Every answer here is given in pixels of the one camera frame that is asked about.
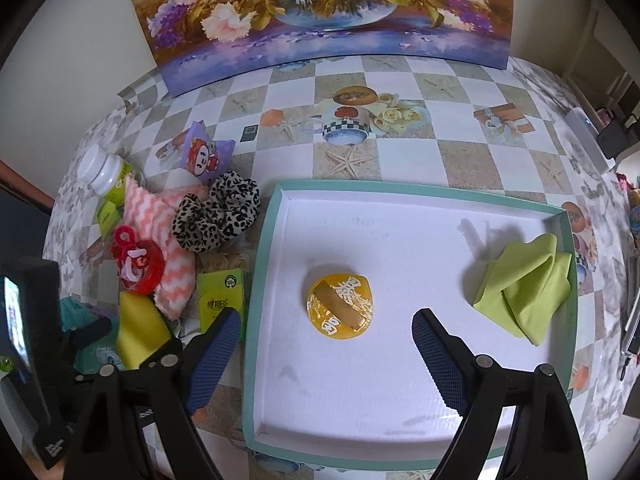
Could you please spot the yellow round pouch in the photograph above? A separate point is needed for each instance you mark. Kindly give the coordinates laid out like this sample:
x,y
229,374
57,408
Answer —
x,y
340,310

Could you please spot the purple snack packet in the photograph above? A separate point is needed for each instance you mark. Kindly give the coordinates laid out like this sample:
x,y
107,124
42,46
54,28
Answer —
x,y
200,155

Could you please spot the red plush toy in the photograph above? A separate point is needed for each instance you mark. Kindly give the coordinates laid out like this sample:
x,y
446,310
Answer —
x,y
145,280

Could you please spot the teal plastic container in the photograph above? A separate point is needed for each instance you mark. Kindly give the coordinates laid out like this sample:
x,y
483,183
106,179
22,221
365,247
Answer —
x,y
75,312

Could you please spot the flower painting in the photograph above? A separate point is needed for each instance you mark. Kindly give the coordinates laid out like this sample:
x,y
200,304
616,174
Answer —
x,y
300,10

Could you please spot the white shelf unit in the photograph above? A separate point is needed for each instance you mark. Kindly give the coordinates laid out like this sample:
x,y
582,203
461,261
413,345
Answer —
x,y
605,50

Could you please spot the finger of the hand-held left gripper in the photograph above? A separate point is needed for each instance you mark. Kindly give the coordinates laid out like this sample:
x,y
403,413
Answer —
x,y
90,332

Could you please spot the checked printed tablecloth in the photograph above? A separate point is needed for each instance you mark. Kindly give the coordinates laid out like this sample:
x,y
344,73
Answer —
x,y
450,170

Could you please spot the lime green cloth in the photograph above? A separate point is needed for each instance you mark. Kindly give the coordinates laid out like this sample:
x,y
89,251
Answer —
x,y
520,280

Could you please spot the white tray with teal rim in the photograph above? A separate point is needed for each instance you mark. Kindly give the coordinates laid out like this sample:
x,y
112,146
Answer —
x,y
375,240

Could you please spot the green bottle with white cap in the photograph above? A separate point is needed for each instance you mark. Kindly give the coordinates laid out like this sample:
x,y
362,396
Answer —
x,y
100,167

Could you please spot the black power adapter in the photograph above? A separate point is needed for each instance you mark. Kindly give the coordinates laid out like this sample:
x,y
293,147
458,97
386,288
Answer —
x,y
615,140

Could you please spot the small green box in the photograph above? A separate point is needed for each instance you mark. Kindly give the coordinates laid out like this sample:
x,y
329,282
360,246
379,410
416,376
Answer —
x,y
107,215

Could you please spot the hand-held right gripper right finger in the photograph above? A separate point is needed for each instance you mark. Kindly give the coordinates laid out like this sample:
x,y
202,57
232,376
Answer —
x,y
440,360

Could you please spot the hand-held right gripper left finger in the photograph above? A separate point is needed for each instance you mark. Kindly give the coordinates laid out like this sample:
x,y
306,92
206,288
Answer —
x,y
215,355

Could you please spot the green flat packet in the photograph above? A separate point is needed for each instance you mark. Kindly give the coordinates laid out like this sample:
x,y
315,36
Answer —
x,y
220,295

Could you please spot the dark cabinet with brown edge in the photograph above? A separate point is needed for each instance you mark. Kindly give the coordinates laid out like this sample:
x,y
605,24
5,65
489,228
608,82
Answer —
x,y
20,210

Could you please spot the yellow sponge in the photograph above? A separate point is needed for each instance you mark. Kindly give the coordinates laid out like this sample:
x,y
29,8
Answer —
x,y
140,330

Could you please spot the leopard print scrunchie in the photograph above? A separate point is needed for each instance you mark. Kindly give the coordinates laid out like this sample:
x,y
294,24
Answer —
x,y
225,210

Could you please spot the pink zigzag cloth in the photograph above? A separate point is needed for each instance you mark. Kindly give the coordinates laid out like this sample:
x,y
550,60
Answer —
x,y
172,280

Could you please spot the white power strip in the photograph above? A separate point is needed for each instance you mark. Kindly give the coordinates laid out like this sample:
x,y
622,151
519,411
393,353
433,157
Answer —
x,y
585,135

